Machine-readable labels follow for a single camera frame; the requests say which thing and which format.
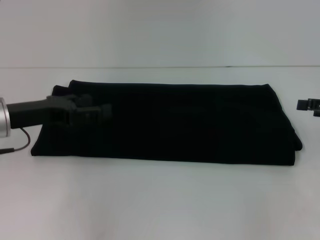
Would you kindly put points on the black shirt with FREE print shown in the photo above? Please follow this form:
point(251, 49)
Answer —
point(175, 125)

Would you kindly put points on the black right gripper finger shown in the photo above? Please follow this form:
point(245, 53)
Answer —
point(317, 113)
point(303, 104)

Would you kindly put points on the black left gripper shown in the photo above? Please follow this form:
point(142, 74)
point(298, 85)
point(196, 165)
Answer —
point(37, 112)

